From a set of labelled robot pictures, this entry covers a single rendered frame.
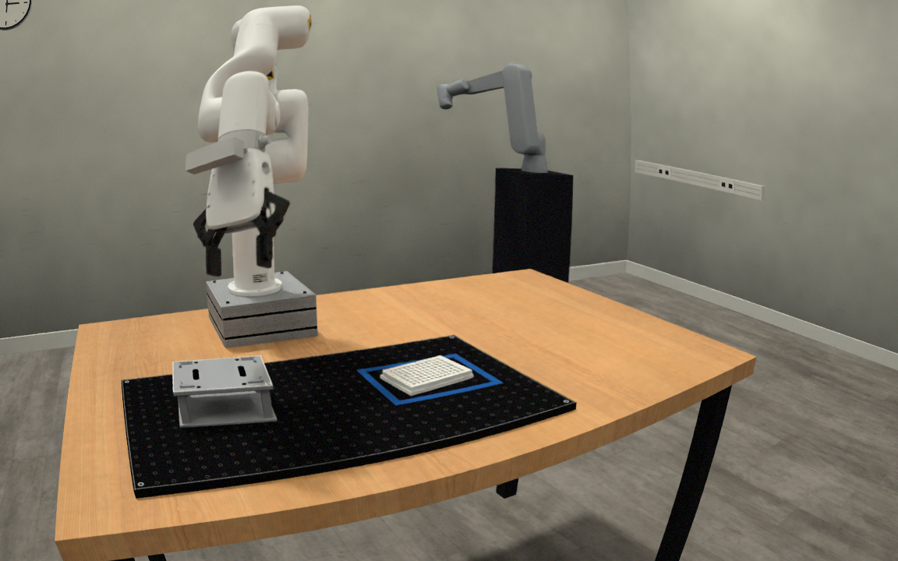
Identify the blue rectangular tape outline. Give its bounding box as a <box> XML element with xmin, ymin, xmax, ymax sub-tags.
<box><xmin>358</xmin><ymin>354</ymin><xmax>502</xmax><ymax>405</ymax></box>

